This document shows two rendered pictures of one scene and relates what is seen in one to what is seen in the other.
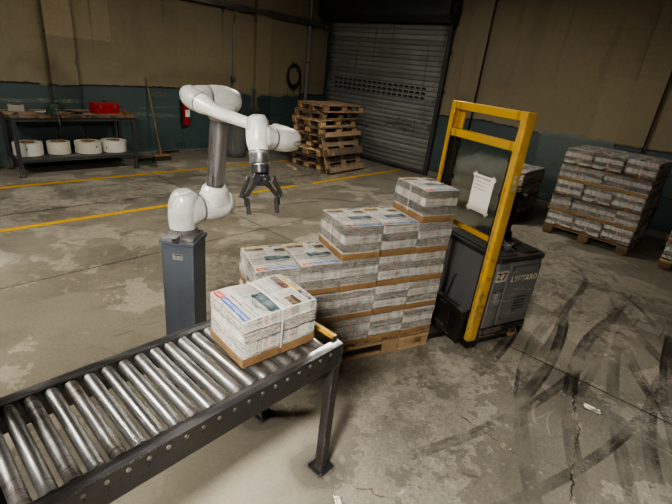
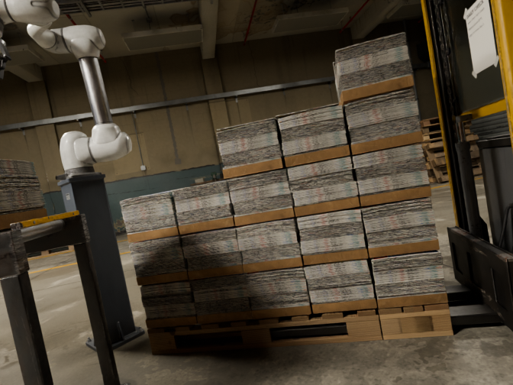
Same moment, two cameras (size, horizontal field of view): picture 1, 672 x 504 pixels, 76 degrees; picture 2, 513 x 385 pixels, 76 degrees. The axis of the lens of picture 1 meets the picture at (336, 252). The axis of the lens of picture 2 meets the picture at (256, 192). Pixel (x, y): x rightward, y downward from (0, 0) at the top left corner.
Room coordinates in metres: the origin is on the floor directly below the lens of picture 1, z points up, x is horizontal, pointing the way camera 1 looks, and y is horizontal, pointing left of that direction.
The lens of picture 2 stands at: (1.48, -1.17, 0.83)
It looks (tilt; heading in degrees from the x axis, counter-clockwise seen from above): 3 degrees down; 41
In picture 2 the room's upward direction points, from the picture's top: 11 degrees counter-clockwise
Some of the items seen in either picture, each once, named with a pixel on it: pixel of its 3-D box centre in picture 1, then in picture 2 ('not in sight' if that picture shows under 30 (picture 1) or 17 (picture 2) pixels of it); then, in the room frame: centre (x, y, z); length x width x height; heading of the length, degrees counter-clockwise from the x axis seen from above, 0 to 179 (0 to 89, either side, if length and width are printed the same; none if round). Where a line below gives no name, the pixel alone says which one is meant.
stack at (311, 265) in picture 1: (324, 303); (250, 254); (2.72, 0.04, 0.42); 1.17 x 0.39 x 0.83; 118
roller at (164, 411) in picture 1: (148, 393); not in sight; (1.26, 0.65, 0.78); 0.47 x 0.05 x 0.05; 50
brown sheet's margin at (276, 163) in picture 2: (348, 245); (259, 167); (2.79, -0.08, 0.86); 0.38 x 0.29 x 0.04; 29
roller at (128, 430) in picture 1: (113, 410); not in sight; (1.17, 0.73, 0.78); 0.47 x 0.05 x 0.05; 50
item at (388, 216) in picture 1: (388, 215); (308, 115); (2.92, -0.34, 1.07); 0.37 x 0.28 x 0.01; 29
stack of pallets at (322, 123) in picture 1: (326, 134); (437, 149); (9.56, 0.49, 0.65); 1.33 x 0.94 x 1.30; 144
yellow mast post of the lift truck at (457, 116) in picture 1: (438, 208); (449, 111); (3.56, -0.83, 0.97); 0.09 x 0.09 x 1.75; 28
